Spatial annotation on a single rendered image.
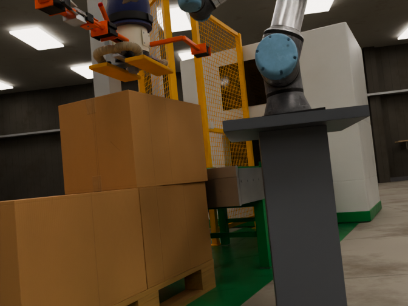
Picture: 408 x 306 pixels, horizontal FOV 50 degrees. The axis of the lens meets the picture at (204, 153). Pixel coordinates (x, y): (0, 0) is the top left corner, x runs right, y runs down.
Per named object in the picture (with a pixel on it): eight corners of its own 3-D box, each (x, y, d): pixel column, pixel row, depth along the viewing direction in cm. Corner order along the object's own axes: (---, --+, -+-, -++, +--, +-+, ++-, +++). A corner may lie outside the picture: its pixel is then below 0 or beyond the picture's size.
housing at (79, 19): (73, 27, 178) (71, 16, 178) (87, 23, 175) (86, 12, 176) (62, 21, 171) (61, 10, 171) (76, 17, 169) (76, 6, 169)
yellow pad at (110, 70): (124, 82, 237) (124, 73, 238) (141, 79, 234) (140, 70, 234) (88, 69, 205) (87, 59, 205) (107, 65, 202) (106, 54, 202)
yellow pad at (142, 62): (156, 76, 231) (155, 67, 231) (173, 73, 228) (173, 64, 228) (124, 62, 199) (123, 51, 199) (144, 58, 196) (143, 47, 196)
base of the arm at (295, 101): (311, 117, 184) (308, 94, 185) (312, 108, 166) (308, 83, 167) (266, 124, 188) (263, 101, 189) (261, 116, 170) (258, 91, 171)
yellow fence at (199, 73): (255, 227, 473) (235, 36, 487) (264, 226, 469) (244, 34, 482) (207, 246, 369) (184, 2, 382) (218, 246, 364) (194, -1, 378)
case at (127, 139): (146, 187, 247) (139, 116, 250) (207, 181, 228) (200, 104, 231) (64, 195, 195) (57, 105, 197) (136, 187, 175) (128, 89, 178)
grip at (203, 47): (196, 58, 243) (195, 49, 243) (211, 55, 240) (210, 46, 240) (190, 54, 235) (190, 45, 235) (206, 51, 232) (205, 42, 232)
